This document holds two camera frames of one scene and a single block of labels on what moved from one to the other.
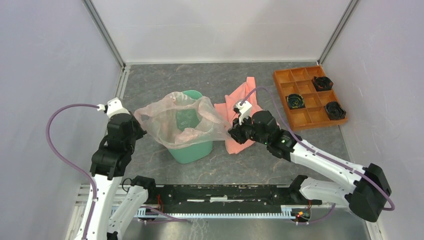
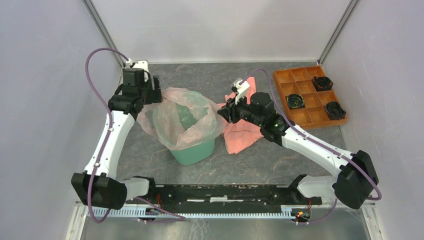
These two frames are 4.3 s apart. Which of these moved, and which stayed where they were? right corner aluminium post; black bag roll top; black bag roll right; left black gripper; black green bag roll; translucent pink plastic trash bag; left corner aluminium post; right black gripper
Moved: right black gripper; translucent pink plastic trash bag; left black gripper
Stayed: left corner aluminium post; right corner aluminium post; black bag roll right; black bag roll top; black green bag roll
